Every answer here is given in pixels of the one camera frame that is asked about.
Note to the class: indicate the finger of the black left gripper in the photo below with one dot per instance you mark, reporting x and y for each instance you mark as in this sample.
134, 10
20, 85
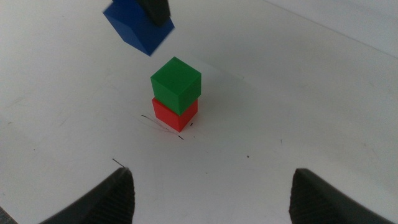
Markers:
155, 12

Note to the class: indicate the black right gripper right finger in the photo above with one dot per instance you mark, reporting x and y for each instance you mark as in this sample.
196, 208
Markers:
320, 202

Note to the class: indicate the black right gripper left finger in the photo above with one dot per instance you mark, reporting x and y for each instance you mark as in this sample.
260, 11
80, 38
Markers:
105, 202

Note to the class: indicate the blue cube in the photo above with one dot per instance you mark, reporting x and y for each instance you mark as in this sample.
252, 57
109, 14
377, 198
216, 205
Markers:
136, 28

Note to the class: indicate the green cube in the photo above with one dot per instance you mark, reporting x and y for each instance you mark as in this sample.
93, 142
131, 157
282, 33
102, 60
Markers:
175, 84

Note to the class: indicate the red cube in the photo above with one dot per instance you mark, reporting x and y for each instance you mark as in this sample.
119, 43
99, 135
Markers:
174, 118

